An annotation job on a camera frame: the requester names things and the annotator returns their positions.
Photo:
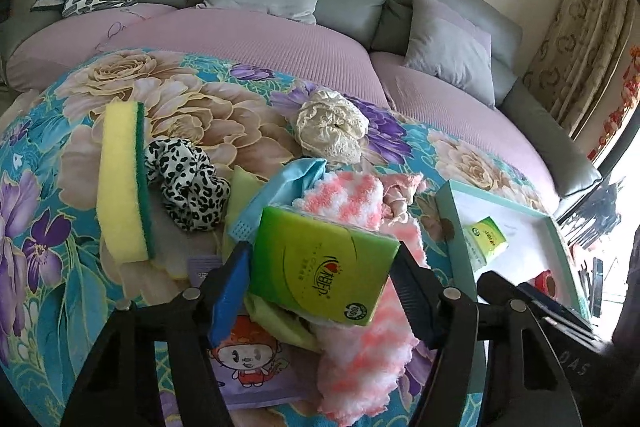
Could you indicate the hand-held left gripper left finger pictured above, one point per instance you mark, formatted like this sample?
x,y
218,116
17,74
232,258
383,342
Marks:
x,y
227,302

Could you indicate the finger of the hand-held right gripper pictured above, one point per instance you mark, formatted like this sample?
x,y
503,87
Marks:
x,y
555,307
502,287

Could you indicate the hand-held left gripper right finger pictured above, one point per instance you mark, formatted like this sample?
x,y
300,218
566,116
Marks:
x,y
417,302

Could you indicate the teal cardboard box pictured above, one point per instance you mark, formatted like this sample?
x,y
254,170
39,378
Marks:
x,y
505,212

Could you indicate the large green tissue pack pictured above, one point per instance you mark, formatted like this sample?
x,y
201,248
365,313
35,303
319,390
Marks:
x,y
320,267

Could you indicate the light green cloth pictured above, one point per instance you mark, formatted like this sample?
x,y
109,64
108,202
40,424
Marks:
x,y
245,192

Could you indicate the pink white fuzzy towel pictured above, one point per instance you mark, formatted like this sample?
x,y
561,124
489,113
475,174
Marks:
x,y
345,202

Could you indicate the blue face mask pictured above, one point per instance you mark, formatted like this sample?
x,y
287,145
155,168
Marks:
x,y
290,182

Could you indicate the yellow green sponge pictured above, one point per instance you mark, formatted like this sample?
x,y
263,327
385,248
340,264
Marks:
x,y
117,182

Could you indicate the small red item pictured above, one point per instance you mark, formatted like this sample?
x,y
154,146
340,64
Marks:
x,y
545,281

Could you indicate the small green tissue pack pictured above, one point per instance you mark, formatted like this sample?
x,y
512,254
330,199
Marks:
x,y
485,237

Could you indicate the purple cartoon bag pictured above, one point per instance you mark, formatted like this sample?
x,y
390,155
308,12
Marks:
x,y
250,357

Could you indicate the pink lace cloth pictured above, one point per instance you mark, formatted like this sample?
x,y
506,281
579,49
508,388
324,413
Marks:
x,y
400,192

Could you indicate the leopard print scrunchie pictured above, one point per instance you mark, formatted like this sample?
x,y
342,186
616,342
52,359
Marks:
x,y
190,187

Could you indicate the floral blanket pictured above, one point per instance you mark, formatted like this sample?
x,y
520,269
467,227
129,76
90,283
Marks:
x,y
175,107

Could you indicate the cream lace scrunchie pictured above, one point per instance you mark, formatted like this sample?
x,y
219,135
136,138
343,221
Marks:
x,y
325,122

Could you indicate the red hanging decoration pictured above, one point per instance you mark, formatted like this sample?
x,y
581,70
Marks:
x,y
620,107

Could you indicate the grey and purple pillow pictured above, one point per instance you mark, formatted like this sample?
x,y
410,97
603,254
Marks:
x,y
445,47

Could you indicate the pink sofa cover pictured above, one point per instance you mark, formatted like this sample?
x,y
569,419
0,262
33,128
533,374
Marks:
x,y
250,37

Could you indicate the beige patterned curtain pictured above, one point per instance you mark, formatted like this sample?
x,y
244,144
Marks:
x,y
585,32

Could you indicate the grey sofa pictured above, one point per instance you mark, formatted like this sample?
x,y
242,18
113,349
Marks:
x,y
360,7

